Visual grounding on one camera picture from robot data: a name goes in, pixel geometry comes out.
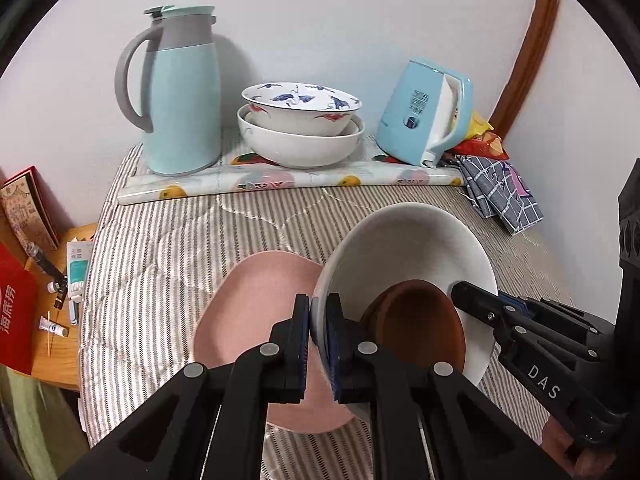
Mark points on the small white tube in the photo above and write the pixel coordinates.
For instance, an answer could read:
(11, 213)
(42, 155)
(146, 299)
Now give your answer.
(55, 329)

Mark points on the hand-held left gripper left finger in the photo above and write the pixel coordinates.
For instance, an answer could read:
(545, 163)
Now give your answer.
(302, 350)

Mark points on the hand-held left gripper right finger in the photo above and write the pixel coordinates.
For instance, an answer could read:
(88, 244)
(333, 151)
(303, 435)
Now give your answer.
(334, 360)

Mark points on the grey checked cloth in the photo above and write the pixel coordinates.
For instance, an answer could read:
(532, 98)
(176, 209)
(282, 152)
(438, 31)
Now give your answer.
(505, 195)

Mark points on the light blue electric kettle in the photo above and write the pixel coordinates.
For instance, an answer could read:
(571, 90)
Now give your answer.
(410, 125)

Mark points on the wooden door frame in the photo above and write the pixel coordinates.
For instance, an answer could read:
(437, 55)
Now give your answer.
(535, 45)

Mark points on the white bowl with grey swirls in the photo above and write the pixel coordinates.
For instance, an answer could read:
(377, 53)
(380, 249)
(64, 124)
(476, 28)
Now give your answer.
(300, 150)

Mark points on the fruit-print rolled table mat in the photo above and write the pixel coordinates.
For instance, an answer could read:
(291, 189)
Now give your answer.
(280, 180)

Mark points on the pink plate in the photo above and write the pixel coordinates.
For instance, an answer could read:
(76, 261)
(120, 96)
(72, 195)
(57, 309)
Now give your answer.
(240, 320)

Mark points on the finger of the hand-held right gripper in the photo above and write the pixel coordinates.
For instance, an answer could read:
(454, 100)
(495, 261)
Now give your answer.
(475, 300)
(560, 317)

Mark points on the large white bowl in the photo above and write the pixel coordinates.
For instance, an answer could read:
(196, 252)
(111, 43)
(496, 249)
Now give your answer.
(410, 245)

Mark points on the white and teal toothpaste tube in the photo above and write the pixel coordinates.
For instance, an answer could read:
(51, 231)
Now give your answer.
(79, 270)

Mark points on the light blue thermos jug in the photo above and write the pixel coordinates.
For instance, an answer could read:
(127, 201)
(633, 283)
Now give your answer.
(185, 110)

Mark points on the grey striped quilt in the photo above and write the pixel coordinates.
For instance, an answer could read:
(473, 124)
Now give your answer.
(175, 260)

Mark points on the small brown wooden bowl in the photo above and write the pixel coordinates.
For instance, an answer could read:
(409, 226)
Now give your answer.
(420, 325)

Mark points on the thin wooden stick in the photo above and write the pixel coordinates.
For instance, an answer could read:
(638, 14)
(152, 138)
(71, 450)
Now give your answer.
(49, 335)

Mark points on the wooden stool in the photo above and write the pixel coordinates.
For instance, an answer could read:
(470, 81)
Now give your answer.
(55, 355)

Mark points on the red chip bag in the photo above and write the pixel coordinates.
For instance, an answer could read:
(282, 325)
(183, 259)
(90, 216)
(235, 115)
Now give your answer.
(492, 147)

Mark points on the small blue tube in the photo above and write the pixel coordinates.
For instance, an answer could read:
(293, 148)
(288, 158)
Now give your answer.
(73, 312)

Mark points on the blue and red patterned bowl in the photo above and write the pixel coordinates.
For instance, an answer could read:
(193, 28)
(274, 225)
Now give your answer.
(300, 120)

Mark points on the pale green cloth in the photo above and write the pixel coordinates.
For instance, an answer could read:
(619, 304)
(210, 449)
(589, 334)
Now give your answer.
(35, 425)

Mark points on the yellow chip bag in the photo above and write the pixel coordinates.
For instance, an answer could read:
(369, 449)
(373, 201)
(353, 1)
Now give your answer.
(477, 127)

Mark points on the person's right hand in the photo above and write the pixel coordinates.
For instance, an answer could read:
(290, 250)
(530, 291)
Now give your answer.
(565, 447)

